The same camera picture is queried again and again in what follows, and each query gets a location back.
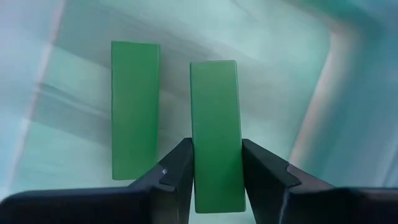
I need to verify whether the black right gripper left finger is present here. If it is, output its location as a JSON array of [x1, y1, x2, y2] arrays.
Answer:
[[0, 138, 195, 224]]

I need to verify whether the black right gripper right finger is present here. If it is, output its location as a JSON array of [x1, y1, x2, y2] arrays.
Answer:
[[242, 139, 398, 224]]

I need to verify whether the green wooden block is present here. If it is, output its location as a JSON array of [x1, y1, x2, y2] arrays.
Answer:
[[189, 60, 247, 214], [111, 40, 161, 181]]

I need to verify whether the teal translucent plastic bin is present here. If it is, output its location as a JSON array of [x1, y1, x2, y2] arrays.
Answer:
[[0, 0, 398, 224]]

